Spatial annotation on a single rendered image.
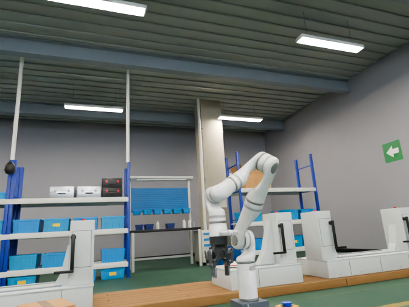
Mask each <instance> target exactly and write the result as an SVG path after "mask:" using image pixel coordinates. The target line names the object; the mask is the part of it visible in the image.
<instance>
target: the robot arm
mask: <svg viewBox="0 0 409 307"><path fill-rule="evenodd" d="M278 166H279V160H278V159H277V158H276V157H274V156H272V155H270V154H268V153H266V152H259V153H258V154H256V155H255V156H254V157H253V158H252V159H251V160H250V161H248V162H247V163H246V164H245V165H244V166H243V167H242V168H240V169H239V170H238V171H237V172H235V173H233V174H232V175H230V176H229V177H227V178H225V179H224V180H223V181H222V182H221V183H219V184H218V185H215V186H212V187H210V188H208V189H207V190H206V192H205V195H204V199H205V202H206V207H207V210H208V213H209V243H210V245H211V249H210V250H205V251H204V254H205V259H206V265H207V266H209V267H210V268H211V276H212V278H217V268H216V265H217V262H218V261H219V259H222V261H223V262H224V264H225V275H226V276H230V265H231V264H232V263H233V262H234V249H233V248H228V246H227V244H228V235H232V236H231V244H232V246H233V247H234V248H235V249H243V253H242V254H241V255H240V256H238V257H237V258H236V263H237V277H238V287H239V300H240V301H241V302H255V301H258V293H257V280H256V267H255V257H256V250H255V239H254V235H253V232H252V231H250V230H247V229H248V227H249V226H250V224H251V223H252V222H253V221H254V220H255V219H256V218H257V217H258V215H260V213H261V211H262V208H263V205H264V202H265V198H266V196H267V193H268V190H269V188H270V185H271V183H272V181H273V179H274V176H275V174H276V171H277V170H278ZM255 169H257V170H258V171H260V172H262V173H264V176H263V178H262V180H261V182H260V183H259V184H258V185H257V186H256V187H255V188H253V189H252V190H251V191H250V192H249V193H248V194H247V195H246V198H245V201H244V204H243V208H242V212H241V214H240V217H239V220H238V222H237V224H236V227H235V229H234V230H227V226H226V214H225V210H224V209H222V208H221V206H220V202H221V201H224V200H225V199H227V198H228V197H229V196H230V195H231V194H232V193H233V192H235V191H237V190H238V189H240V188H241V187H243V186H244V185H245V183H246V182H247V180H248V177H249V174H250V172H251V171H253V170H255ZM227 253H228V254H227ZM211 255H212V256H211ZM230 257H231V260H230Z"/></svg>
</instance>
